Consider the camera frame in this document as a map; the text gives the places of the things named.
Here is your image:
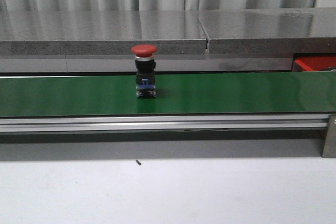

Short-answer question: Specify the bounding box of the red plastic bin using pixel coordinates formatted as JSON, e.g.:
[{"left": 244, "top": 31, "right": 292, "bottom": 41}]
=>
[{"left": 292, "top": 56, "right": 335, "bottom": 72}]

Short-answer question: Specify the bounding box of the grey stone counter slab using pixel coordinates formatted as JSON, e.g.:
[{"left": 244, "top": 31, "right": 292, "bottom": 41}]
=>
[{"left": 1, "top": 10, "right": 207, "bottom": 55}]

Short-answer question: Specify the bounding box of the red mushroom push button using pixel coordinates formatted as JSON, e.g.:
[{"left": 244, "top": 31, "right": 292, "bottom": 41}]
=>
[{"left": 131, "top": 44, "right": 157, "bottom": 98}]

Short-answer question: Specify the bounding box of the steel conveyor support bracket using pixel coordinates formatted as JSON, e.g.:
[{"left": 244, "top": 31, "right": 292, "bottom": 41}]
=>
[{"left": 322, "top": 115, "right": 336, "bottom": 158}]

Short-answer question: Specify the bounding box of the aluminium conveyor frame rail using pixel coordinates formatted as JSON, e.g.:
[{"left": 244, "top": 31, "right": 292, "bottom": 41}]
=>
[{"left": 1, "top": 113, "right": 330, "bottom": 133}]

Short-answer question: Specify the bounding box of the green conveyor belt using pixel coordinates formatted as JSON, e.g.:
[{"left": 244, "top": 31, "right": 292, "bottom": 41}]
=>
[{"left": 1, "top": 72, "right": 335, "bottom": 118}]

